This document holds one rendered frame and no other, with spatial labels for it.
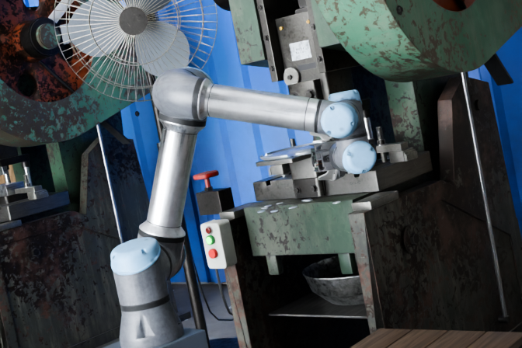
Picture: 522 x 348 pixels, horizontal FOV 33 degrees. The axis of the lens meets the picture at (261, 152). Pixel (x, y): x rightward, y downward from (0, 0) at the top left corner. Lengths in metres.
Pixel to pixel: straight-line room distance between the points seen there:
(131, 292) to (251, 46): 0.91
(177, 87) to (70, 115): 1.66
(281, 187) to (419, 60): 0.63
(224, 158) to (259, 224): 1.89
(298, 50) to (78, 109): 1.32
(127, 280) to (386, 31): 0.84
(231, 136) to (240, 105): 2.47
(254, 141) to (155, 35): 1.24
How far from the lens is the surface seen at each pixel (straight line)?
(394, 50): 2.22
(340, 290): 2.60
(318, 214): 2.46
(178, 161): 2.16
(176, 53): 3.23
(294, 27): 2.60
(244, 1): 2.66
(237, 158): 4.44
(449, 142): 2.73
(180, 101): 2.00
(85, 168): 3.93
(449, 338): 2.10
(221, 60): 4.42
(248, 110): 1.97
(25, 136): 3.51
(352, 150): 2.04
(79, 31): 3.23
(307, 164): 2.52
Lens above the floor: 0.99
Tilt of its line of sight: 4 degrees down
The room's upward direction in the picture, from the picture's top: 11 degrees counter-clockwise
